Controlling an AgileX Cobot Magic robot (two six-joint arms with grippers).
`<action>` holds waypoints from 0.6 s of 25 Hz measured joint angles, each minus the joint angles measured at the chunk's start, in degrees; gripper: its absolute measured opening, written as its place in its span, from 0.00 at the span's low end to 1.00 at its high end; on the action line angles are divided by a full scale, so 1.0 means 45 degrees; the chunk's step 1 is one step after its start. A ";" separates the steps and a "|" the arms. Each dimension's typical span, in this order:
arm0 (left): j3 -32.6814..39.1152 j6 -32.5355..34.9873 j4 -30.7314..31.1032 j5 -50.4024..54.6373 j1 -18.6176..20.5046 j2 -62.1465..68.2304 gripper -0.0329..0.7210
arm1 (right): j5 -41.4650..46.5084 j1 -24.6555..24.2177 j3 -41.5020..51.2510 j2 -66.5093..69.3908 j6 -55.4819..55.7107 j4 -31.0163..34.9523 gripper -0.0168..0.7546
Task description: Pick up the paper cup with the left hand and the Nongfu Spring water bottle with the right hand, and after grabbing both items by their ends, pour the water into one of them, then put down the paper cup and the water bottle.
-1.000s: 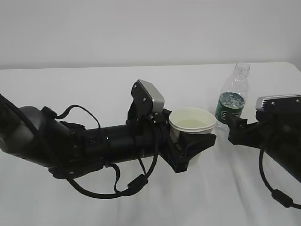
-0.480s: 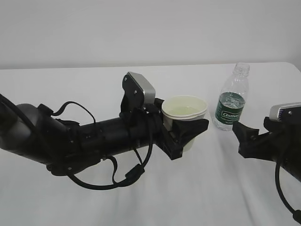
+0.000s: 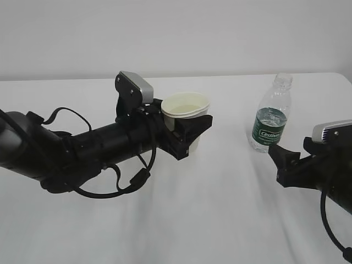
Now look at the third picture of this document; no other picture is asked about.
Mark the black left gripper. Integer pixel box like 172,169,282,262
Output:
134,98,213,161

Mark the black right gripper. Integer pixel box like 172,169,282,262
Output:
268,137,351,190

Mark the white paper cup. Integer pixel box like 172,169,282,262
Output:
161,92,210,154

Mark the clear water bottle green label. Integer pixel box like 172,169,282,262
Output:
248,73,293,153

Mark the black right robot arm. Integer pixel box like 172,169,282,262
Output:
268,137,351,213

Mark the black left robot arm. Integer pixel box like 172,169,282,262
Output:
1,99,213,199

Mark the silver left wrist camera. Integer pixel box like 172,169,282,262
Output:
115,71,154,123

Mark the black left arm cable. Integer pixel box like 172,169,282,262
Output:
41,107,158,199

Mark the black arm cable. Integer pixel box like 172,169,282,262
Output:
41,107,158,199
320,186,352,262

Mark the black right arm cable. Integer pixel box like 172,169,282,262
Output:
320,186,352,262

